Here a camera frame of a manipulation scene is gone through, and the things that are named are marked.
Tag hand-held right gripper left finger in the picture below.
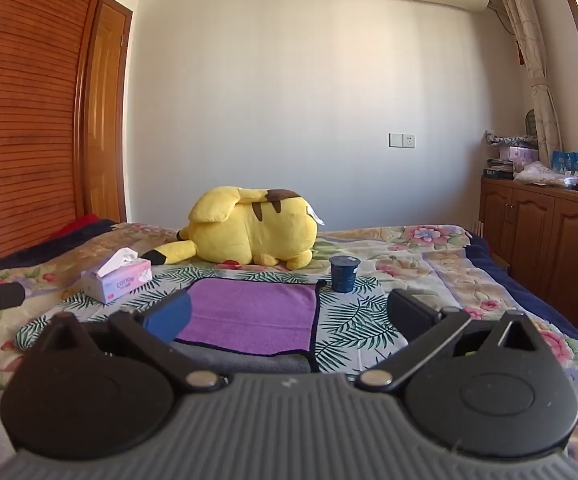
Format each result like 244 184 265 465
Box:
38 289 220 394

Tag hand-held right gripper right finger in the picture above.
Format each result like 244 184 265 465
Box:
355 288 540 394

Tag purple towel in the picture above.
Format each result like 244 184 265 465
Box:
173 278 321 357

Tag leaf-print cloth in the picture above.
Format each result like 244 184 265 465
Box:
14 263 412 377

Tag pink tissue box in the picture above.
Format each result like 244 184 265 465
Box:
80 247 153 305

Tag dark blue cup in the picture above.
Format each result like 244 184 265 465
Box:
329 255 360 294

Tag grey towel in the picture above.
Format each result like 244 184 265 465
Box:
171 341 316 375

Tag red cloth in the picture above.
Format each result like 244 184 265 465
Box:
53 213 116 237

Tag yellow plush toy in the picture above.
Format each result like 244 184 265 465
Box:
176 186 326 271

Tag navy blue blanket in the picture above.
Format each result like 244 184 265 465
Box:
464 232 578 361

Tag wooden cabinet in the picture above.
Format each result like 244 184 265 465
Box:
478 174 578 322

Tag stack of books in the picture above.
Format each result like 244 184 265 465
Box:
483 158 515 181

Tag wooden slatted wardrobe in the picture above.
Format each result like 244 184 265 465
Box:
0 0 116 267

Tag purple tissue packet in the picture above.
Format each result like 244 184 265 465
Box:
496 145 539 174

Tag wooden door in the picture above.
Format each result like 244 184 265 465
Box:
84 0 133 224

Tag blue boxes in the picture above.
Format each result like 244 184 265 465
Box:
551 150 578 174

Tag patterned beige curtain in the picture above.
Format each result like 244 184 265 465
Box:
486 0 565 150

